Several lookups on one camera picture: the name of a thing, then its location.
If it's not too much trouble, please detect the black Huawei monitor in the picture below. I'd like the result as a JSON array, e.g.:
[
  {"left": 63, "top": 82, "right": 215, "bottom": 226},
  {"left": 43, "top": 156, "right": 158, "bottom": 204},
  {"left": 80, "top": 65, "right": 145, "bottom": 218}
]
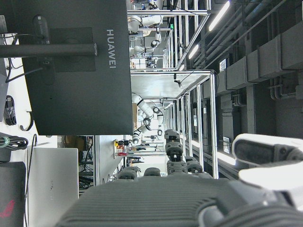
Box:
[{"left": 0, "top": 0, "right": 134, "bottom": 136}]

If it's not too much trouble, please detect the silver laptop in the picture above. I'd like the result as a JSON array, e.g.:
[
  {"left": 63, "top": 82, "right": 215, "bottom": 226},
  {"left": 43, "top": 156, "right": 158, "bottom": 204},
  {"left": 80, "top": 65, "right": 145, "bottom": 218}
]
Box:
[{"left": 27, "top": 146, "right": 80, "bottom": 227}]

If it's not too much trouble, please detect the black cable bundle green tie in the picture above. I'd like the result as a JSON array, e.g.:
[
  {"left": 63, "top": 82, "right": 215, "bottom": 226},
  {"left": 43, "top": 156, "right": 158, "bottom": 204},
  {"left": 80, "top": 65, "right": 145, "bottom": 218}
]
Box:
[{"left": 0, "top": 135, "right": 29, "bottom": 152}]

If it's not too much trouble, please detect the aluminium cell frame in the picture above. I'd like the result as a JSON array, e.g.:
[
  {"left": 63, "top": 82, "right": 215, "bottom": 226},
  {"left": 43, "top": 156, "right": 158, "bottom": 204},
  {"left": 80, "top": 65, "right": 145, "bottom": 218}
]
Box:
[{"left": 129, "top": 69, "right": 220, "bottom": 180}]

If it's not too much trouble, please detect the long ceiling light strip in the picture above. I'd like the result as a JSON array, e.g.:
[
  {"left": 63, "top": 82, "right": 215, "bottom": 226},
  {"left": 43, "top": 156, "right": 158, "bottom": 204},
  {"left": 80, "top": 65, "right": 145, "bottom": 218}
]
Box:
[{"left": 207, "top": 0, "right": 232, "bottom": 32}]

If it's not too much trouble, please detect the black computer tower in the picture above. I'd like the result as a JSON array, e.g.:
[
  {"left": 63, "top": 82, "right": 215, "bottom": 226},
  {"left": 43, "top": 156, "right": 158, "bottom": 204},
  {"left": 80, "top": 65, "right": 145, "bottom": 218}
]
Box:
[{"left": 0, "top": 161, "right": 27, "bottom": 227}]

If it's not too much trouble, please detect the short ceiling light strip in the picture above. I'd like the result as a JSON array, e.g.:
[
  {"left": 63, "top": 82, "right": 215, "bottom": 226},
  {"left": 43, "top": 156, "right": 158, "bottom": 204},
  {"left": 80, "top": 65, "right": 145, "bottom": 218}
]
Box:
[{"left": 187, "top": 44, "right": 200, "bottom": 60}]

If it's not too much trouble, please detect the coiled black cable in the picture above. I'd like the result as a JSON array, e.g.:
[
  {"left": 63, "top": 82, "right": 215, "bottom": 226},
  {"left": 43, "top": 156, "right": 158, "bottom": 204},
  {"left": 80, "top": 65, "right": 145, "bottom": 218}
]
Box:
[{"left": 4, "top": 94, "right": 18, "bottom": 126}]

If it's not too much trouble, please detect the black monitor stand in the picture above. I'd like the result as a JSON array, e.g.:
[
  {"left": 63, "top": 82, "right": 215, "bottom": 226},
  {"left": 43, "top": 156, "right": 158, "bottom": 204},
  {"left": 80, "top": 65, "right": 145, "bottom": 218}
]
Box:
[{"left": 0, "top": 42, "right": 98, "bottom": 59}]

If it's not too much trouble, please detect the thin black cable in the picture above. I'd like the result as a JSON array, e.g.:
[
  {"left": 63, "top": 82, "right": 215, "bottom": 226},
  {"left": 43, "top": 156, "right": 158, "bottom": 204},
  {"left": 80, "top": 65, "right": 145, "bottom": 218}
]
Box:
[{"left": 23, "top": 133, "right": 39, "bottom": 227}]

